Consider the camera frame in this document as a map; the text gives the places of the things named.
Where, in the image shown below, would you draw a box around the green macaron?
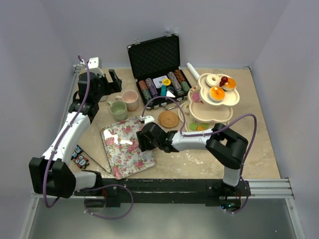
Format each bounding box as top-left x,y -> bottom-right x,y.
188,122 -> 198,131
200,123 -> 209,129

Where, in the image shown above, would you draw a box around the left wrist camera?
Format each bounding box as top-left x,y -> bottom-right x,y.
84,57 -> 104,76

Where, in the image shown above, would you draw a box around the orange round biscuit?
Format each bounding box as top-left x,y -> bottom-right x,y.
197,125 -> 205,131

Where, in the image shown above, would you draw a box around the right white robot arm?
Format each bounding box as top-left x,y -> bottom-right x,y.
137,122 -> 251,196

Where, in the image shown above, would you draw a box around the floral serving tray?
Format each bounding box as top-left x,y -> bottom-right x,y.
100,117 -> 156,179

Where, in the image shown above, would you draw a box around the metal tongs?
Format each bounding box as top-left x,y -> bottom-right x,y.
79,124 -> 112,177

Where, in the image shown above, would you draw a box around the black poker chip case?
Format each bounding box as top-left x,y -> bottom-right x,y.
127,33 -> 191,110

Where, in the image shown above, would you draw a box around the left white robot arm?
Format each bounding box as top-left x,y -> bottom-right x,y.
29,69 -> 122,198

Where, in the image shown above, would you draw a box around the blue owl figurine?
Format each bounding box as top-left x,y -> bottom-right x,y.
71,145 -> 83,159

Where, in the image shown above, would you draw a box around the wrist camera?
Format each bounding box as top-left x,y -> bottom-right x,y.
139,116 -> 155,124
84,57 -> 104,76

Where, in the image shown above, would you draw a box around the black base frame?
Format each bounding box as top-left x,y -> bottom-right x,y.
74,179 -> 251,210

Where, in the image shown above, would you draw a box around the white clamp device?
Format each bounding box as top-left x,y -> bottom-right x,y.
99,96 -> 107,102

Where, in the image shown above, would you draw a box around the orange glazed donut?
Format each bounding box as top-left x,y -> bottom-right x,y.
221,76 -> 237,91

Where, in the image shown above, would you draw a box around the green ceramic cup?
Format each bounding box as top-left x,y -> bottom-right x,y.
107,101 -> 128,121

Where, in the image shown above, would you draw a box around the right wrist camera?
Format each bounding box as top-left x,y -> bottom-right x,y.
139,116 -> 155,124

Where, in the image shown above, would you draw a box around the pink ceramic cup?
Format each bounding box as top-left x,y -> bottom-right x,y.
115,90 -> 139,112

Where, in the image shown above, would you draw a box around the white glazed donut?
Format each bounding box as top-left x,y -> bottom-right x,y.
182,104 -> 190,115
205,74 -> 220,87

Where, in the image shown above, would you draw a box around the pink wafer sweet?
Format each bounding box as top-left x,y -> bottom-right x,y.
191,92 -> 201,103

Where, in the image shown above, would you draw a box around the cream three-tier cake stand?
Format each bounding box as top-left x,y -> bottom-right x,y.
177,73 -> 240,131

